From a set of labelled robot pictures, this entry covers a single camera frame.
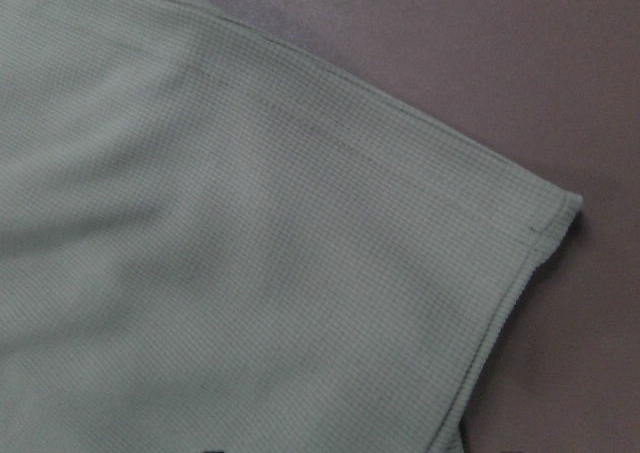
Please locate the olive green long-sleeve shirt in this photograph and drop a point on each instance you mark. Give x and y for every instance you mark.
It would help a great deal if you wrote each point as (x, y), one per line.
(213, 240)

